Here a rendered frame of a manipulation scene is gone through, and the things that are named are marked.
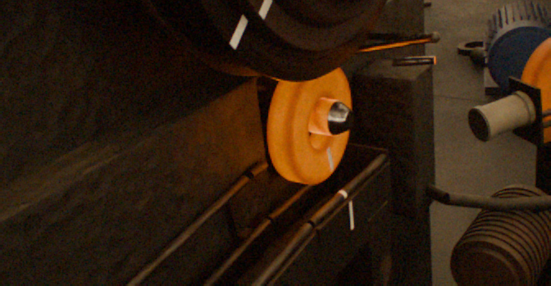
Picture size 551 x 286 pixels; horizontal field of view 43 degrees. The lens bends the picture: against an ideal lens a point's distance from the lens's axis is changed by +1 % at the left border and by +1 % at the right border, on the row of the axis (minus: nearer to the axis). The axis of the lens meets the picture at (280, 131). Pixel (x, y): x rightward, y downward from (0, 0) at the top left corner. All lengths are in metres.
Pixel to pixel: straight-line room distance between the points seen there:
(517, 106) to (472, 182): 1.22
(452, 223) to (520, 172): 0.40
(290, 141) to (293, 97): 0.05
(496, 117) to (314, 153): 0.41
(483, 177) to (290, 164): 1.66
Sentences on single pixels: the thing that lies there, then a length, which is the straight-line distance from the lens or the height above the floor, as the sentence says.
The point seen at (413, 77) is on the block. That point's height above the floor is 0.80.
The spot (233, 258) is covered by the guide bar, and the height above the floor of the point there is 0.69.
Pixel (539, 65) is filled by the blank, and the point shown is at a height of 0.75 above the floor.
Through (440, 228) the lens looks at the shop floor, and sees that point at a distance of 2.15.
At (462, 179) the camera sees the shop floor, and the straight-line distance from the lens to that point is 2.41.
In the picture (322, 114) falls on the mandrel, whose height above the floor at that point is 0.83.
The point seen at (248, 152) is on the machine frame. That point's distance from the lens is 0.87.
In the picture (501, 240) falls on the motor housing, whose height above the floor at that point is 0.53.
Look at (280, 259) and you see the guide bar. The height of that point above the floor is 0.71.
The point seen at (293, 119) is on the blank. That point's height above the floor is 0.84.
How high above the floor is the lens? 1.15
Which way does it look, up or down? 24 degrees down
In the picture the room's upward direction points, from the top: 7 degrees counter-clockwise
